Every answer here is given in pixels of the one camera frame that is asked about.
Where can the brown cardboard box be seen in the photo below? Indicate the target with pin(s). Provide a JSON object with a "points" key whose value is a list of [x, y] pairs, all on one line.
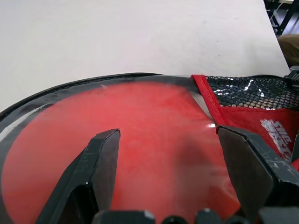
{"points": [[289, 49]]}

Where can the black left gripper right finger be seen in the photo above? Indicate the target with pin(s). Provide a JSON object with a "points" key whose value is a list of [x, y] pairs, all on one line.
{"points": [[247, 163]]}

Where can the black metal shelf frame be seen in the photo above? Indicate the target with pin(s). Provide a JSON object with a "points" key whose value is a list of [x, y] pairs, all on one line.
{"points": [[283, 14]]}

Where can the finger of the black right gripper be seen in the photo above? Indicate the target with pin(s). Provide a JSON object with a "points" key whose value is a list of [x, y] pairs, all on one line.
{"points": [[292, 77]]}

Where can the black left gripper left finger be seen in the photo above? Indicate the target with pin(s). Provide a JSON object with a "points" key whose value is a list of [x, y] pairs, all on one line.
{"points": [[93, 168]]}

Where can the red paddle case with mesh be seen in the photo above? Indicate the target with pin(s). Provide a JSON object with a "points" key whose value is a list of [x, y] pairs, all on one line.
{"points": [[151, 130]]}

